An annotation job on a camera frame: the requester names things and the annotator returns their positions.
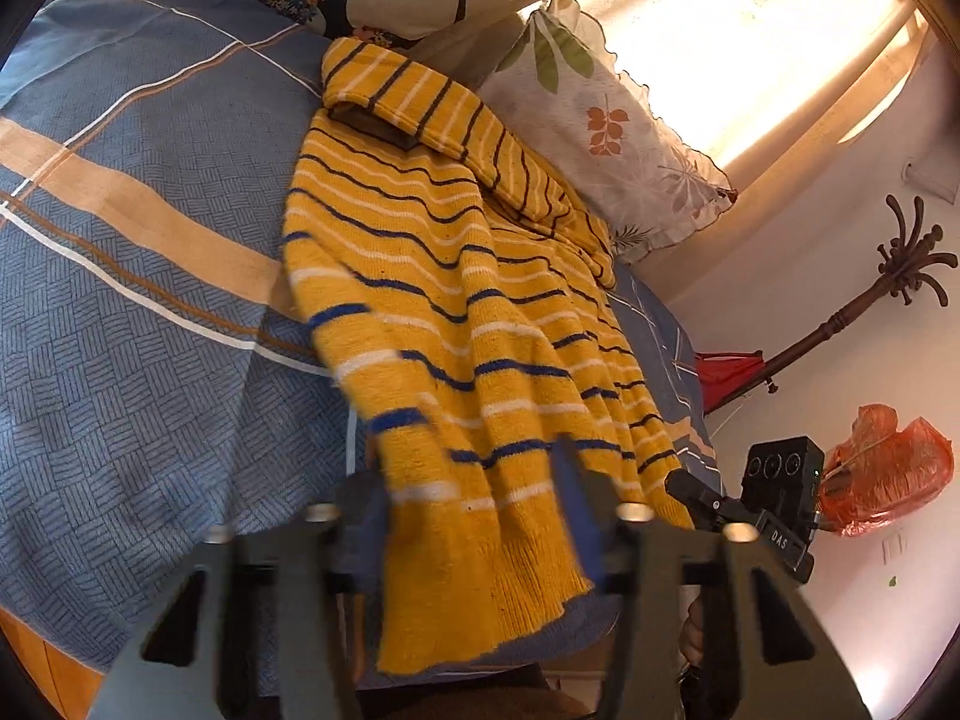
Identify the yellow striped knit sweater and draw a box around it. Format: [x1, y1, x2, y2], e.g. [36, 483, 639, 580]
[283, 37, 690, 674]

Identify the right hand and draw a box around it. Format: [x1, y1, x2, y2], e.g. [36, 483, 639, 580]
[679, 596, 704, 667]

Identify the orange plastic bag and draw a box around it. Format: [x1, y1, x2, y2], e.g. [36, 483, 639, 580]
[818, 403, 955, 536]

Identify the red cloth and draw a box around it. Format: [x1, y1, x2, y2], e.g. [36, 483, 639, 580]
[695, 351, 765, 413]

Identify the blue checked bed sheet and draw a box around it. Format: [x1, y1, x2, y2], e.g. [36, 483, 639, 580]
[2, 0, 706, 670]

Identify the dark wooden coat stand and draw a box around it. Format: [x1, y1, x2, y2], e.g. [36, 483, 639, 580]
[704, 193, 958, 415]

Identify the leaf print white pillow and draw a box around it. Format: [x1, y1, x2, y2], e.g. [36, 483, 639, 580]
[480, 0, 737, 263]

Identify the wooden headboard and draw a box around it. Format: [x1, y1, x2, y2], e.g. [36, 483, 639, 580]
[576, 0, 929, 298]

